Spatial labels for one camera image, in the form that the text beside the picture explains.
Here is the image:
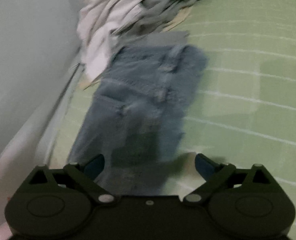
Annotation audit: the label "grey-blue crumpled garment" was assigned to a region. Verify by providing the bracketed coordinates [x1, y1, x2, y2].
[119, 0, 198, 39]

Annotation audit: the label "light blue carrot-print sheet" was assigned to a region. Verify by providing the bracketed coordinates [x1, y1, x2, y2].
[0, 0, 80, 239]

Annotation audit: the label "white crumpled garment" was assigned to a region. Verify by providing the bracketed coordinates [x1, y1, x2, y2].
[77, 0, 144, 85]

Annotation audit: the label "blue denim jeans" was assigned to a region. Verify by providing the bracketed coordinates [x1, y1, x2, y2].
[68, 44, 207, 196]

